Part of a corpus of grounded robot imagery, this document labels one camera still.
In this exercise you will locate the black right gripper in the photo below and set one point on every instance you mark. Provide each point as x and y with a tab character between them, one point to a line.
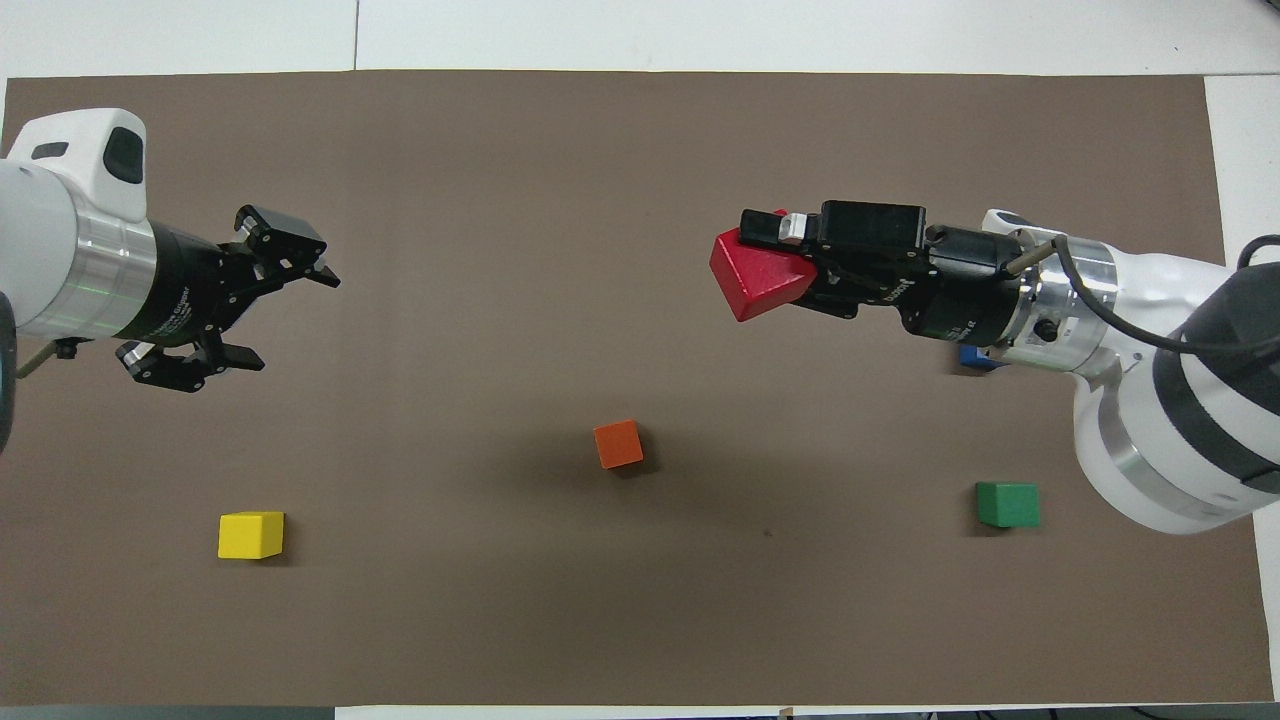
950	280

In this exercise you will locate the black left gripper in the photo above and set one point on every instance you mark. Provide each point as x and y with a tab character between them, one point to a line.
185	285

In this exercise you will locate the red wooden block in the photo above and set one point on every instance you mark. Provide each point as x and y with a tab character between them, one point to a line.
760	280

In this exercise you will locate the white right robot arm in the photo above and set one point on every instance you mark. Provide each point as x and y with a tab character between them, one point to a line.
1180	400

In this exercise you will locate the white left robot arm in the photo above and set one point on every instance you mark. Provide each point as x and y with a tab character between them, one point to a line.
60	240

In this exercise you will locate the blue wooden block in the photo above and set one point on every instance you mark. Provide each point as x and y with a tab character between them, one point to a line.
980	360

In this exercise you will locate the yellow wooden block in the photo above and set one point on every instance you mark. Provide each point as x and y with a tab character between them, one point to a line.
250	535

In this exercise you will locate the orange wooden block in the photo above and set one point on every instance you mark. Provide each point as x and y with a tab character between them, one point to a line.
618	445

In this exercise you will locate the green wooden block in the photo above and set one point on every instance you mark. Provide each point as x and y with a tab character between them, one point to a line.
1008	505

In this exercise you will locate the brown paper mat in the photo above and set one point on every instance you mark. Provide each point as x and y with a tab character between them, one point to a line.
640	620

